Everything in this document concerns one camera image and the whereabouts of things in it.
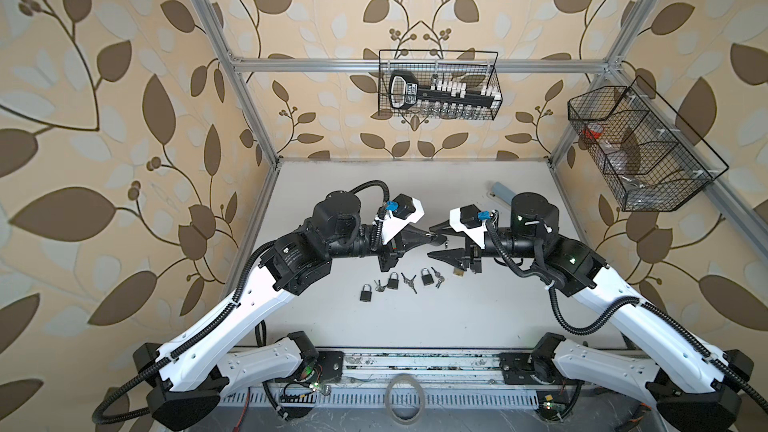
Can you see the back wire basket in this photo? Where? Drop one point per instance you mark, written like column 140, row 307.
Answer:
column 475, row 68

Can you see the wire basket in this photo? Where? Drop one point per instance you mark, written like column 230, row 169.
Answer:
column 652, row 157
column 475, row 68

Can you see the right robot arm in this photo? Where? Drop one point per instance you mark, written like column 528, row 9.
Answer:
column 612, row 336

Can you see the black padlock with keys top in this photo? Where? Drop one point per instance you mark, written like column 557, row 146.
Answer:
column 368, row 290

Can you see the red cap in basket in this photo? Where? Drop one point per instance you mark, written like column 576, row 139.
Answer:
column 593, row 131

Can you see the light blue stapler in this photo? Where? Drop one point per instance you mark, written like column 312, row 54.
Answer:
column 502, row 193

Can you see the black padlock with keys middle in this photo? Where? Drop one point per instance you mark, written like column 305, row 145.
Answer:
column 431, row 277

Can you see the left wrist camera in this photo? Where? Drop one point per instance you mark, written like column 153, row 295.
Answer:
column 400, row 212

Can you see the right wire basket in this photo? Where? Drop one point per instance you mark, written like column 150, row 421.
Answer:
column 652, row 157

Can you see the black tool rack in basket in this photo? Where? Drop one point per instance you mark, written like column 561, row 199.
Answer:
column 404, row 92

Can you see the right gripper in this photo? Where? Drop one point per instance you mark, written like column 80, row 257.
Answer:
column 460, row 256

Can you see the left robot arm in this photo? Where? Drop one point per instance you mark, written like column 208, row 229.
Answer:
column 180, row 382

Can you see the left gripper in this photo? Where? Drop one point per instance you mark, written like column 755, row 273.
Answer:
column 395, row 245

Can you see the black padlock with keys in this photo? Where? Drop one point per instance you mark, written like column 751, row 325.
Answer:
column 368, row 290
column 394, row 281
column 431, row 277

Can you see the black padlock with keys bottom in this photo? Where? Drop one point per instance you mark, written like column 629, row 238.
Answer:
column 394, row 281

